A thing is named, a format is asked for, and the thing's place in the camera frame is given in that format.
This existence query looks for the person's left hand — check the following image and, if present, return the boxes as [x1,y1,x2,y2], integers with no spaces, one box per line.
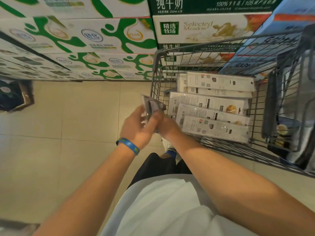
[120,104,163,150]

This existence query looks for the person's right hand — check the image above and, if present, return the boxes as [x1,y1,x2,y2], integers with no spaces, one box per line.
[156,113,184,143]

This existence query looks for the pile of white knife packets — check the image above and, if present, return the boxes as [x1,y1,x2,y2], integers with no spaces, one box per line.
[167,71,256,144]

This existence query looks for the grey wire shopping cart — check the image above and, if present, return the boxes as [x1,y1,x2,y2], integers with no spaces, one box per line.
[149,23,315,179]

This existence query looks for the black cleaver packets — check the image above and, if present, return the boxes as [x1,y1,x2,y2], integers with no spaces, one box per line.
[275,49,315,170]

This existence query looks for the person's left forearm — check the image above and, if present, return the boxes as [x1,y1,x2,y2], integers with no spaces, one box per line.
[33,145,138,236]

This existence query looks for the person's right forearm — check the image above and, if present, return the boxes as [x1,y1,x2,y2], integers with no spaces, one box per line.
[162,132,315,236]

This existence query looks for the dark cart seat panel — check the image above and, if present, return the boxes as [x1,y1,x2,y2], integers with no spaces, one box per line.
[261,71,280,140]

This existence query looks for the blue wristband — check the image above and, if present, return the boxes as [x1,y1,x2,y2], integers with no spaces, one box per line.
[115,138,140,156]

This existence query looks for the white right shoe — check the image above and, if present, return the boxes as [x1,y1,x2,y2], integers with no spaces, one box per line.
[161,137,178,153]

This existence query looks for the black shorts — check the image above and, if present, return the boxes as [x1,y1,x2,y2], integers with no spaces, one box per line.
[127,152,193,189]

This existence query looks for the white shirt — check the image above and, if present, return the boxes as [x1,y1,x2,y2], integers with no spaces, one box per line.
[99,174,259,236]

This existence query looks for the stack of green swirl cartons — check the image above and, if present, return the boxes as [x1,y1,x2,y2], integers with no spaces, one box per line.
[0,0,158,81]

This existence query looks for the dark cardboard box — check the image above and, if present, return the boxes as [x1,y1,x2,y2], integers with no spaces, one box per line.
[0,80,34,112]

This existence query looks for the stack of light blue cartons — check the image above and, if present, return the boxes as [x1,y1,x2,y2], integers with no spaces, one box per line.
[219,0,315,76]

